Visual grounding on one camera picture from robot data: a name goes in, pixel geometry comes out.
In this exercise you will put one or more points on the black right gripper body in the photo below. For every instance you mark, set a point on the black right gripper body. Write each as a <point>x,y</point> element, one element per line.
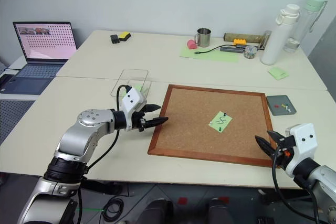
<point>284,146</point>

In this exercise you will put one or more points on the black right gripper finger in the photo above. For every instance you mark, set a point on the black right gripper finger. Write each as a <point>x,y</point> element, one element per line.
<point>266,146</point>
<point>276,137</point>

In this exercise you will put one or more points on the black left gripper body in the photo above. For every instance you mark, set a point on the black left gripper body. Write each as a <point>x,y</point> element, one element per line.
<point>137,120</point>

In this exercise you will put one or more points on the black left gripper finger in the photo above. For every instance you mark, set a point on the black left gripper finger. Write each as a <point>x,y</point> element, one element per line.
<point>152,107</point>
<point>156,122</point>

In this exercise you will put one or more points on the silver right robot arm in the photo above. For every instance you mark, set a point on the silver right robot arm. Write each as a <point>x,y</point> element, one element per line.
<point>324,182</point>

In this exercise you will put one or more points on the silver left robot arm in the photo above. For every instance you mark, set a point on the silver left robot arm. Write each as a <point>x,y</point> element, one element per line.
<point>78,140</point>

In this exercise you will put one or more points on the yellow game pawn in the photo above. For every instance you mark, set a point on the yellow game pawn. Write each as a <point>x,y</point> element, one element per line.
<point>283,105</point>

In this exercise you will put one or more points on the wood-framed cork board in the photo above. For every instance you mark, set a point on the wood-framed cork board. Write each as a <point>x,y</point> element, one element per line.
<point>189,124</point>

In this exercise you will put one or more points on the green scribbled paper note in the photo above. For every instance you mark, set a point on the green scribbled paper note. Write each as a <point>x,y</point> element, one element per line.
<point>225,123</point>

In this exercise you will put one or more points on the green sticky note pad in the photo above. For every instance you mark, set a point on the green sticky note pad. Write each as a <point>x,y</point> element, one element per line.
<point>278,73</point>

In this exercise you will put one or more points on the clear plastic container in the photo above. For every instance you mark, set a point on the clear plastic container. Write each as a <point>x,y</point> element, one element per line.
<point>250,52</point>

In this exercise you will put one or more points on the grey square tray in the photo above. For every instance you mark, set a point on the grey square tray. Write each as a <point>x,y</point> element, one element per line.
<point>278,111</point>

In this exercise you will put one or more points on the clear plastic box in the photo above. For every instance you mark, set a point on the clear plastic box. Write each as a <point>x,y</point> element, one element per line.
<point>131,77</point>

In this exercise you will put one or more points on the pink rounded object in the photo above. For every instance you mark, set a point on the pink rounded object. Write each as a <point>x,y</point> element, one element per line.
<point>192,44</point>

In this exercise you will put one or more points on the yellow sponge eraser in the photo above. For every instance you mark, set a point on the yellow sponge eraser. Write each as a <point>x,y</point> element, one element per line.
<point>124,36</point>

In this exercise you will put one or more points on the light green paper sheet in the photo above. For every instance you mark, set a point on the light green paper sheet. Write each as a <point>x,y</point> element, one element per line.
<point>210,56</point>

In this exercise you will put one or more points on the small black block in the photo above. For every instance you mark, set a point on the small black block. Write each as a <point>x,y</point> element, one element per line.
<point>115,39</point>

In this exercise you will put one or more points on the dark rounded shape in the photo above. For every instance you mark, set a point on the dark rounded shape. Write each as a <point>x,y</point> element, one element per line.
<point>157,212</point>
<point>220,212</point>

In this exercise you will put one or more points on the steel mug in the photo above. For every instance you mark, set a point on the steel mug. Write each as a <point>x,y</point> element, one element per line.
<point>204,37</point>

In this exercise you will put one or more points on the tall white water bottle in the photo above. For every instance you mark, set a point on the tall white water bottle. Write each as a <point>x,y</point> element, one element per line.
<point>275,40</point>

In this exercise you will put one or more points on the clear slim holder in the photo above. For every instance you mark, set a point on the clear slim holder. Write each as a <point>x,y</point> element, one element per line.
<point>266,40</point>

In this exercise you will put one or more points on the grey USB hub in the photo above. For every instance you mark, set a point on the grey USB hub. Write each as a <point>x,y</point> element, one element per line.
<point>231,49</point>

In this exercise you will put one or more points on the yellow toy brick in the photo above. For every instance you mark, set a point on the yellow toy brick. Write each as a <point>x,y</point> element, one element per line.
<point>239,42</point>

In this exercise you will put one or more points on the clear bottle with green lid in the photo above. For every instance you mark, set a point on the clear bottle with green lid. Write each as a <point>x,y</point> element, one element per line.
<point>302,30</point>

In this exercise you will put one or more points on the open grey laptop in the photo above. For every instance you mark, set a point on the open grey laptop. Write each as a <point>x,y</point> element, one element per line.
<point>44,43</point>

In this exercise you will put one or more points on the grey perforated panel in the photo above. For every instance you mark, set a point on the grey perforated panel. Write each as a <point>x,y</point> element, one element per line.
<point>13,119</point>

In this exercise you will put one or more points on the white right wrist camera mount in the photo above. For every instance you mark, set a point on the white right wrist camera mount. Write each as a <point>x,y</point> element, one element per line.
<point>304,142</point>

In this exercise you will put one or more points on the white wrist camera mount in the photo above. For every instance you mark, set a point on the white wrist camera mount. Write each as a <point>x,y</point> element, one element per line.
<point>304,142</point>
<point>132,100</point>

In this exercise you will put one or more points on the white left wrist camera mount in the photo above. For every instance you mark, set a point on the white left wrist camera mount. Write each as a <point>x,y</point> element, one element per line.
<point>132,100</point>

